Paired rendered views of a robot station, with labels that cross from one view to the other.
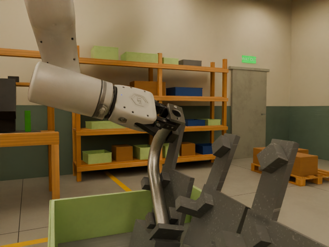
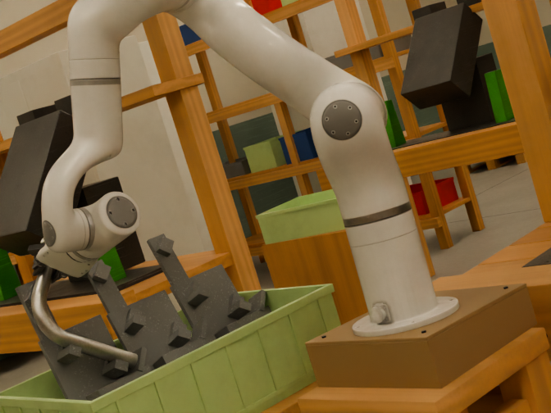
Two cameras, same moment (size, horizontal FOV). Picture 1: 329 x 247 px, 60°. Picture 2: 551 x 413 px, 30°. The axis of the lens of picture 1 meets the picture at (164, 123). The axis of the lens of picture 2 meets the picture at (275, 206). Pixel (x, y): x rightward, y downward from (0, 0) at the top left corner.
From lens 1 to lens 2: 225 cm
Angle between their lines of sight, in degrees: 108
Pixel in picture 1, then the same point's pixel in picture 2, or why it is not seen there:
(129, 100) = not seen: hidden behind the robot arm
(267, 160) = (169, 246)
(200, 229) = (144, 339)
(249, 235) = (197, 288)
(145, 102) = not seen: hidden behind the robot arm
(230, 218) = (161, 305)
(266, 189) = (172, 266)
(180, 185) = (93, 330)
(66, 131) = not seen: outside the picture
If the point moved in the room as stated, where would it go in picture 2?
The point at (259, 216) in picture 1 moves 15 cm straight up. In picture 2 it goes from (182, 283) to (161, 219)
